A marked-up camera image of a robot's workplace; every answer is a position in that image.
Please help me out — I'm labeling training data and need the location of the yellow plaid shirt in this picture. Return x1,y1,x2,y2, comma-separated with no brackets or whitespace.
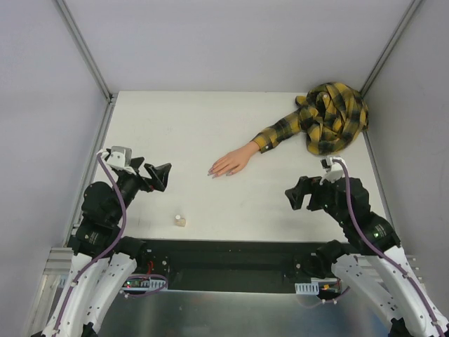
253,82,369,155

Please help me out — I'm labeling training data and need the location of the left aluminium frame post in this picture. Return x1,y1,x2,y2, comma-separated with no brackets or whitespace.
53,0,114,103

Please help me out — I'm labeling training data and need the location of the mannequin hand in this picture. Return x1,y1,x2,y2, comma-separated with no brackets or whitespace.
208,141,260,178

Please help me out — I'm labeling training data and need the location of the white cable duct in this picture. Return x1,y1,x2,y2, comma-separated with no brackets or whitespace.
122,277,167,293
294,278,343,296

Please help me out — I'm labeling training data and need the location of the right white cable duct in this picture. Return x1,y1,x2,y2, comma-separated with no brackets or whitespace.
294,278,343,296

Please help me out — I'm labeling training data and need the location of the right aluminium frame post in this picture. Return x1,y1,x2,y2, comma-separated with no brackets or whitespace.
360,0,425,97

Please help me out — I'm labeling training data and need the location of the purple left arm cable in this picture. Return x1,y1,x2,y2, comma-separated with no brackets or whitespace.
48,154,128,334

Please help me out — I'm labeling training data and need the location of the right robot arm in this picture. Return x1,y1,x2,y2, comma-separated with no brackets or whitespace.
285,176,448,336

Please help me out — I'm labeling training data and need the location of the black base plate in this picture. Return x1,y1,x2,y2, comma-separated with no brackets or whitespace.
119,237,334,293

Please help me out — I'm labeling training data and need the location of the nail polish bottle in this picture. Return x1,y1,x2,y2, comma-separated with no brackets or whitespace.
175,214,187,227

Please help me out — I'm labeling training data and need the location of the left white cable duct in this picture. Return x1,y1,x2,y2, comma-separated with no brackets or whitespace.
122,277,167,293

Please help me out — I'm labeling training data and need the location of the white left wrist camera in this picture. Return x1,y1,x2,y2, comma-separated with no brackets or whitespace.
97,146,137,176

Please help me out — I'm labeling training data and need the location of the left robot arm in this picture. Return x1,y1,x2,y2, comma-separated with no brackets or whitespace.
37,149,172,336

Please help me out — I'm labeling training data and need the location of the aluminium frame post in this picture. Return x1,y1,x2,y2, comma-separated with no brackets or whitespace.
53,0,114,103
360,0,425,97

